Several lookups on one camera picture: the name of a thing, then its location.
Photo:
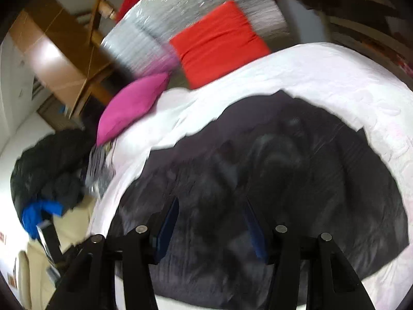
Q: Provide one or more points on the white textured blanket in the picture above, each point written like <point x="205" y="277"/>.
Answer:
<point x="322" y="71"/>

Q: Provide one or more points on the silver foil insulation mat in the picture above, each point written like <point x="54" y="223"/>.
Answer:
<point x="193" y="0"/>

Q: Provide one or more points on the wooden bookshelf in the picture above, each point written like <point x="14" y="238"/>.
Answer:
<point x="361" y="16"/>

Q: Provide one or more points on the black jacket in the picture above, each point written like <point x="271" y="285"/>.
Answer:
<point x="306" y="168"/>

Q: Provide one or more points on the brown wooden cabinet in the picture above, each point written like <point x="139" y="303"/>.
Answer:
<point x="55" y="48"/>

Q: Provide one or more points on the pile of dark clothes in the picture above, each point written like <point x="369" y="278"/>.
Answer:
<point x="48" y="168"/>

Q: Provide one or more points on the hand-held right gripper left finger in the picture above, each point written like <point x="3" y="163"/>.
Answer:
<point x="166" y="229"/>

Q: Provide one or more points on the grey striped cloth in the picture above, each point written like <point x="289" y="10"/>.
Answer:
<point x="98" y="168"/>

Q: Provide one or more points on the woven storage basket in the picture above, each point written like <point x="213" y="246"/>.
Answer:
<point x="56" y="113"/>

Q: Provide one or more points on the red-orange pillow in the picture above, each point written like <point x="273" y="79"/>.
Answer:
<point x="219" y="42"/>

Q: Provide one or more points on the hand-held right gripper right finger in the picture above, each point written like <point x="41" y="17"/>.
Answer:
<point x="256" y="232"/>

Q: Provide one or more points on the blue garment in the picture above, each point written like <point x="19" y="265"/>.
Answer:
<point x="35" y="216"/>

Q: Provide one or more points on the magenta pillow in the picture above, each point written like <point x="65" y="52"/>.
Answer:
<point x="132" y="103"/>

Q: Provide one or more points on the wooden chair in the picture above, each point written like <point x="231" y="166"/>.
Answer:
<point x="100" y="9"/>

